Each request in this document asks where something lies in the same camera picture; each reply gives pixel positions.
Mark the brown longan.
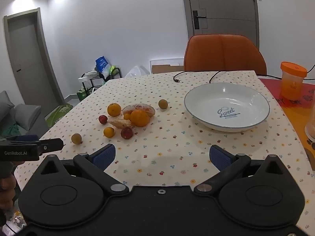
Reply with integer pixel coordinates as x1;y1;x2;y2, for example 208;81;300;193
71;133;82;145
158;99;168;110

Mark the small kumquat front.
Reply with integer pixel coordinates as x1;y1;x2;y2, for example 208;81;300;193
103;127;115;138

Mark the small kumquat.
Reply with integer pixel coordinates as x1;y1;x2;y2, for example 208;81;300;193
103;127;115;138
124;113;131;120

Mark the red plum front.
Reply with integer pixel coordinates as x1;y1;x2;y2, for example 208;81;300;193
121;127;133;140

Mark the red plum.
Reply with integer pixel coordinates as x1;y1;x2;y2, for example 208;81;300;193
121;127;133;140
98;114;108;125

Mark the peeled pomelo segment pale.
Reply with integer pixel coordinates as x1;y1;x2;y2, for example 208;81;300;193
108;118;133;129

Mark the medium orange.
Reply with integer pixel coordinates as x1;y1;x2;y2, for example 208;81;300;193
107;103;122;117

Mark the large orange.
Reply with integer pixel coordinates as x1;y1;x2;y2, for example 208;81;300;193
130;109;150;127

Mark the person left hand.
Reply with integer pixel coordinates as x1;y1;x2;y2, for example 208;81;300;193
1;161;25;210

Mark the grey sofa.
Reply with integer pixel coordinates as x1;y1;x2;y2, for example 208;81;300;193
1;91;49;138

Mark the red plum left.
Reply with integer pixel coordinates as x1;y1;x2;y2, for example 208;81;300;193
98;114;108;125

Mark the white ceramic plate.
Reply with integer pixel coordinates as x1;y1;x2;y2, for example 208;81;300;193
184;83;270;133

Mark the green shopping bag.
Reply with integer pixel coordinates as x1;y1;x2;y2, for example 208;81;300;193
76;88;89;102

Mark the black shoe rack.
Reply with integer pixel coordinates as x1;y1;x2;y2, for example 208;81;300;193
78;65;122;95

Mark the red orange table mat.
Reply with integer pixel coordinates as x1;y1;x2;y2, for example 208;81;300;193
260;77;314;171

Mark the clear plastic cup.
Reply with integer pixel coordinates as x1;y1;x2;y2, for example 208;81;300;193
305;103;315;142

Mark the blue plastic bag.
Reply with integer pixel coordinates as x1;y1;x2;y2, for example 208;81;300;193
95;56;108;73

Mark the white plastic bag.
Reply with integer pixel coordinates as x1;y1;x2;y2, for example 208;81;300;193
124;65;150;78

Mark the orange lidded plastic cup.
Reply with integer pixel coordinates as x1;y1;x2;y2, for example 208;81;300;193
280;61;307;101

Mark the cardboard sheet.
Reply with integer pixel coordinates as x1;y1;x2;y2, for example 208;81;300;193
152;65;184;74

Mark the orange leather chair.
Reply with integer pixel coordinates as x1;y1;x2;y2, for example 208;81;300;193
184;34;267;75

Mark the grey side door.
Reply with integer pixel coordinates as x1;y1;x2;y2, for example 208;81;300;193
4;8;65;116

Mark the white framed board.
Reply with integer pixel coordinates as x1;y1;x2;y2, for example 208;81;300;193
150;58;184;73

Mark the grey main door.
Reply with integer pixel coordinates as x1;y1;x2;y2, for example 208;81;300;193
183;0;259;48

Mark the black usb cable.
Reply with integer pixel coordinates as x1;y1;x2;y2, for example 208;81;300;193
173;70;259;84

